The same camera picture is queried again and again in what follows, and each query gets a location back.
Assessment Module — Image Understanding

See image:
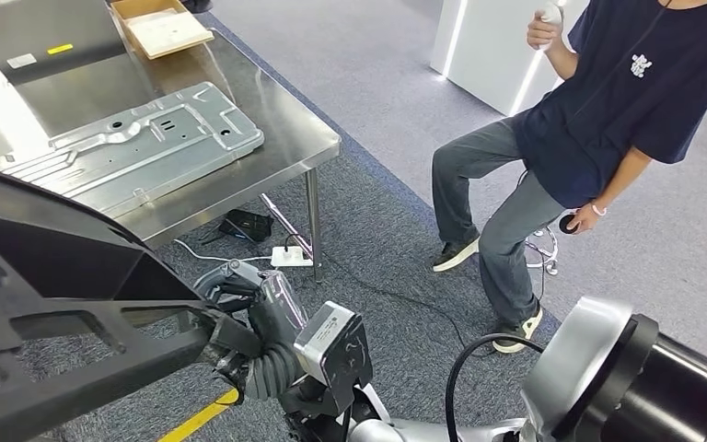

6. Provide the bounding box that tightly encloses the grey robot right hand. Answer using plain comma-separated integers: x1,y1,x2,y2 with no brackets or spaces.
193,259,310,356

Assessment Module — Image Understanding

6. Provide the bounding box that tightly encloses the person's right hand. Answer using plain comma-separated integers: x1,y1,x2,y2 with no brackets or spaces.
525,8,565,52

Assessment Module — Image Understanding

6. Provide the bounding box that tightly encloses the person's left hand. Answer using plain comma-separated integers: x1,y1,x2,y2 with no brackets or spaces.
563,204,602,236

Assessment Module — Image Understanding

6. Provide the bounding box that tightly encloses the white hand controller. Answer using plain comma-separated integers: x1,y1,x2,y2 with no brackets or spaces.
539,0,568,53

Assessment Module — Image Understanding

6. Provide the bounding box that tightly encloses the black plastic car panel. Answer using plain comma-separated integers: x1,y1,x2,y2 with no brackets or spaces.
0,159,263,442

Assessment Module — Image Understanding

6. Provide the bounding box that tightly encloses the stainless steel workbench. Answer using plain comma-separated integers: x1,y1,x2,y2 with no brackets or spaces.
0,0,342,285

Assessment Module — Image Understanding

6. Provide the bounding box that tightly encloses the white power strip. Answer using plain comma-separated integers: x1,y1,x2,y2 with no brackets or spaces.
270,245,315,270

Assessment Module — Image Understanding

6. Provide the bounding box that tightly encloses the chrome stool with black seat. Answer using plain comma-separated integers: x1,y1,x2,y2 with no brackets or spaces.
515,222,561,277

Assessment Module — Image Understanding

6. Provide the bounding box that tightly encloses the white pillar with light strip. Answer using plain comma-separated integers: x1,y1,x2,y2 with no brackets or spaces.
429,0,593,117

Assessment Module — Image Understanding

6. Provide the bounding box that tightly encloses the black power adapter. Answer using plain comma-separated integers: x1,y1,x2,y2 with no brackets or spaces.
201,208,275,244

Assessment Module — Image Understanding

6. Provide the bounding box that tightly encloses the person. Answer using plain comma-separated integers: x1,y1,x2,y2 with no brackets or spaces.
431,0,707,355

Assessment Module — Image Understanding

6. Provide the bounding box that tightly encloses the yellow floor tape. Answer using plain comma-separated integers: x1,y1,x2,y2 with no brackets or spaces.
156,387,242,442

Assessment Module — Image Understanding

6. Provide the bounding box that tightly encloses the stamped sheet metal panel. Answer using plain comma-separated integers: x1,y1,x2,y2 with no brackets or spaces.
0,80,266,221

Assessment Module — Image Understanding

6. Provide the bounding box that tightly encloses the white flat board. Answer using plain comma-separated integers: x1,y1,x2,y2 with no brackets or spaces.
126,10,214,57

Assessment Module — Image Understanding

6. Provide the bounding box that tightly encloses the cardboard box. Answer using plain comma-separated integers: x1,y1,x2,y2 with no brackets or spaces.
110,0,215,61

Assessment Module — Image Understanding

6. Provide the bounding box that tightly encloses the grey laptop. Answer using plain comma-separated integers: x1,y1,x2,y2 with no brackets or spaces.
0,0,129,87

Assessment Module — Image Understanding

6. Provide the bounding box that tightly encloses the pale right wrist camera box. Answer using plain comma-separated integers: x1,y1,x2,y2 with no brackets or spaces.
292,300,374,416

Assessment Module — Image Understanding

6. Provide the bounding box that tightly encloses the white power cable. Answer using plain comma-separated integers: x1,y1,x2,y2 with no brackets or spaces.
173,238,274,264

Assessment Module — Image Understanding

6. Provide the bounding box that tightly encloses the black floor cable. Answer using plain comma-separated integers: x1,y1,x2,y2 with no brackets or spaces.
283,232,495,358

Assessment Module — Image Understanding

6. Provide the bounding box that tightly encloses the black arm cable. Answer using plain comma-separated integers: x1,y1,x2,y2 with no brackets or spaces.
445,331,547,442

